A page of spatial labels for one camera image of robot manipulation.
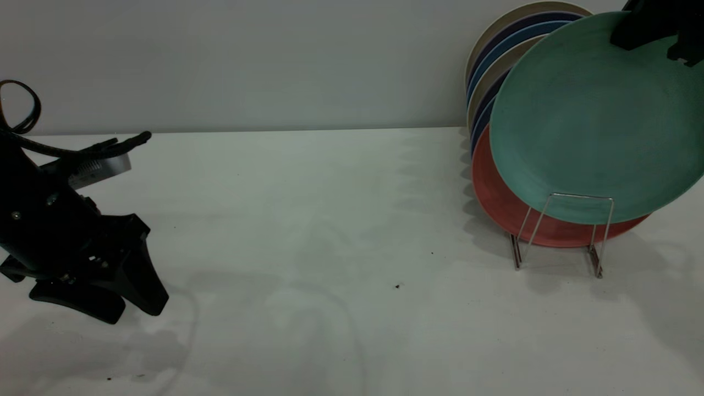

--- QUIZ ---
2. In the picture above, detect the blue round plate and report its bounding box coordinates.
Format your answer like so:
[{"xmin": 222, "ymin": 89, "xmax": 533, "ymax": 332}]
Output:
[{"xmin": 467, "ymin": 21, "xmax": 573, "ymax": 108}]

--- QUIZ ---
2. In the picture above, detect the beige round plate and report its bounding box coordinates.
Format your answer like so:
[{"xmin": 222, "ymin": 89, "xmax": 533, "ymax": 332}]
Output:
[{"xmin": 467, "ymin": 34, "xmax": 545, "ymax": 130}]

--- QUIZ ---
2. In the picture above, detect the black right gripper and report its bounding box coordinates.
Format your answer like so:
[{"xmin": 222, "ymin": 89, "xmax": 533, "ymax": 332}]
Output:
[{"xmin": 610, "ymin": 0, "xmax": 704, "ymax": 67}]

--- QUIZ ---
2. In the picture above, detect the green round plate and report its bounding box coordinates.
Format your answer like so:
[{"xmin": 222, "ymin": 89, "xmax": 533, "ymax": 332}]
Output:
[{"xmin": 489, "ymin": 11, "xmax": 704, "ymax": 225}]

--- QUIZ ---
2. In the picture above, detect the stack of upright plates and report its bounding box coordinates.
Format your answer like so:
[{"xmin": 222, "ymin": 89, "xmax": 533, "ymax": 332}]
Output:
[{"xmin": 465, "ymin": 1, "xmax": 593, "ymax": 94}]

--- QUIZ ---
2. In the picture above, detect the pink round plate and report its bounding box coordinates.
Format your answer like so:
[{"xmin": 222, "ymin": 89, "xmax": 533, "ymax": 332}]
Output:
[{"xmin": 471, "ymin": 125, "xmax": 650, "ymax": 248}]

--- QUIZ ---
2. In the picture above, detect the dark navy round plate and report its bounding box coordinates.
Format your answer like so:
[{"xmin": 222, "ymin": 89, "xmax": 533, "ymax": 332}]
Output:
[{"xmin": 466, "ymin": 11, "xmax": 585, "ymax": 102}]

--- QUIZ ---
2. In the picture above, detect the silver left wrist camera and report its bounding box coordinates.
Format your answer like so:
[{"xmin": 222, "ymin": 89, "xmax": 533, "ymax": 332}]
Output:
[{"xmin": 69, "ymin": 153, "xmax": 132, "ymax": 189}]

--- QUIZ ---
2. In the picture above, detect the dark purple round plate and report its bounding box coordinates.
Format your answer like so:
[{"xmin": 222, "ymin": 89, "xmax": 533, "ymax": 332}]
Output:
[{"xmin": 470, "ymin": 69, "xmax": 509, "ymax": 138}]

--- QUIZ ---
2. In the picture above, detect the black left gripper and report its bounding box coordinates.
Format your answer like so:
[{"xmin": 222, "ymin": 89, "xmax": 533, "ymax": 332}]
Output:
[{"xmin": 0, "ymin": 180, "xmax": 169, "ymax": 325}]

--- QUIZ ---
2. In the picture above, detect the metal wire plate rack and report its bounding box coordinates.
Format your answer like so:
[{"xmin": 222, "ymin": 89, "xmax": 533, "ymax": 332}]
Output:
[{"xmin": 509, "ymin": 192, "xmax": 615, "ymax": 279}]

